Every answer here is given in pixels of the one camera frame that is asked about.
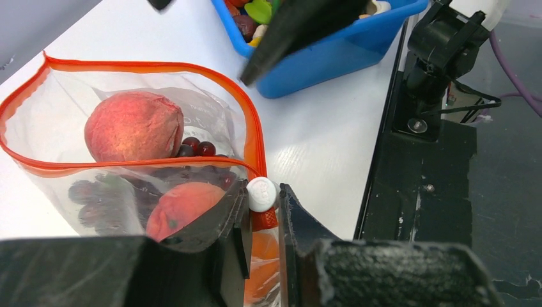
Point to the pink peach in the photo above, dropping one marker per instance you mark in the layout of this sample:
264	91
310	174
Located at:
134	126

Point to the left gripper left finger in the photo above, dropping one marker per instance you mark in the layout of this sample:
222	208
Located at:
204	264

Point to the orange tangerine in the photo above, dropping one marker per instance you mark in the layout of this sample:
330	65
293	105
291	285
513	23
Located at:
180	206

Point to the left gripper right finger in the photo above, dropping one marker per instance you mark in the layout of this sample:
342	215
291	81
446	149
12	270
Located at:
317	268

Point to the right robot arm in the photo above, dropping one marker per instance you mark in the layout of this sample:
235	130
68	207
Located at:
449	33

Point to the dark plum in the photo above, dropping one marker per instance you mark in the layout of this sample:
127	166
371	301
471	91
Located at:
246	25

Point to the blue plastic bin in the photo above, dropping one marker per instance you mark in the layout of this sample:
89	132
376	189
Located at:
361	45

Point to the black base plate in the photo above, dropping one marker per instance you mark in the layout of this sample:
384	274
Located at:
417	187

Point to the purple grapes bunch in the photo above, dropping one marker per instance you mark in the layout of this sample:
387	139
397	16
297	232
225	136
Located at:
108	203

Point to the clear zip bag orange zipper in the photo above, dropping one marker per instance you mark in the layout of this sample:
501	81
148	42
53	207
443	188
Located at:
42	130

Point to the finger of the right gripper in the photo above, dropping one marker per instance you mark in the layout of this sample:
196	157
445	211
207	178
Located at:
295	26

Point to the green star fruit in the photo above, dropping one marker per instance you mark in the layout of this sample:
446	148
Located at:
259	10

